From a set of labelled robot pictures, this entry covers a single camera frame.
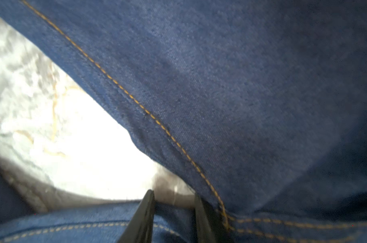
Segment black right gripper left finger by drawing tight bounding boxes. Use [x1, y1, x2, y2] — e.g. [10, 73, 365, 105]
[117, 190, 155, 243]

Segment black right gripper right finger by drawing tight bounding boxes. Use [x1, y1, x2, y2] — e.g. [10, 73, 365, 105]
[195, 194, 232, 243]

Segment blue denim trousers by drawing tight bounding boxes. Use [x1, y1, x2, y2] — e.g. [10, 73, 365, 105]
[0, 1, 367, 243]

